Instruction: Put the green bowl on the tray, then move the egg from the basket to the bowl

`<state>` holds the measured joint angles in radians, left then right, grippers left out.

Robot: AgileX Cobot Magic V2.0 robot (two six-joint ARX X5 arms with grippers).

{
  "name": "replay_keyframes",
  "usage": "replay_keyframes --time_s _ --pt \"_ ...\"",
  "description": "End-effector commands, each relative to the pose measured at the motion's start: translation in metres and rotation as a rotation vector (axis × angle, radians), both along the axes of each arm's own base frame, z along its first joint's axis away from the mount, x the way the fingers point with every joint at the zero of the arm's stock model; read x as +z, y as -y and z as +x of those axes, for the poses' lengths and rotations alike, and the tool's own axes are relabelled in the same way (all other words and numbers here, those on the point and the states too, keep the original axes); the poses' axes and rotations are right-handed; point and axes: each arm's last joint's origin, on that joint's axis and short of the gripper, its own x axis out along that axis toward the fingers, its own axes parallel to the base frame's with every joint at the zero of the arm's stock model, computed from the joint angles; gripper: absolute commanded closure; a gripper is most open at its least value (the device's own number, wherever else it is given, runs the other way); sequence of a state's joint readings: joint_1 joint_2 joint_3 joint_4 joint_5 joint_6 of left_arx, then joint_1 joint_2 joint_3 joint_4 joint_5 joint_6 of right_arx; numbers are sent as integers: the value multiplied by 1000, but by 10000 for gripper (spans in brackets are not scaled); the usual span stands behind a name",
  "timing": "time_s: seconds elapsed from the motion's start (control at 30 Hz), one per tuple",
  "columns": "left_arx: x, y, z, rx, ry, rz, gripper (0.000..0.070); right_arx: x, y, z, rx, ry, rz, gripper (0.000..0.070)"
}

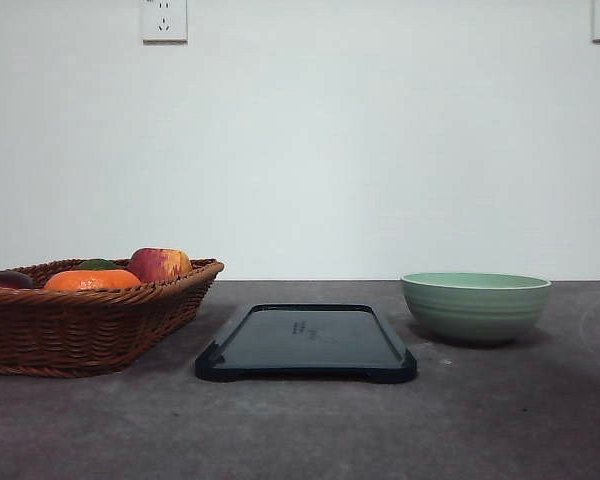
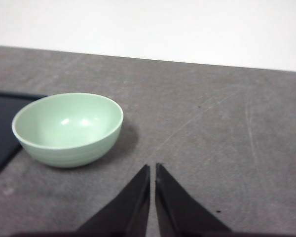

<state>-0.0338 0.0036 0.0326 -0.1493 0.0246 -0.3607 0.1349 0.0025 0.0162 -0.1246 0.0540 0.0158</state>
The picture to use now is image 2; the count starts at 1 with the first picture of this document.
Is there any dark blue tray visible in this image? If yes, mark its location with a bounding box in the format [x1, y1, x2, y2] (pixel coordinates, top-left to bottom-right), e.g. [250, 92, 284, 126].
[0, 92, 47, 174]

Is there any light green bowl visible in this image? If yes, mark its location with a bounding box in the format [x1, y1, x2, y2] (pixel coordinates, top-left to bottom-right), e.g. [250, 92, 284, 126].
[12, 93, 124, 168]

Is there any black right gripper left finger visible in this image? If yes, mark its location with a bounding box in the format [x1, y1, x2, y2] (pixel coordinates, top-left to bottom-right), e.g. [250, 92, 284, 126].
[77, 165, 150, 237]

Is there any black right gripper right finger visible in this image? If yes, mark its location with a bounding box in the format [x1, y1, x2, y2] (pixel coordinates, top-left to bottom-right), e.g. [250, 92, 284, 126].
[155, 163, 234, 237]

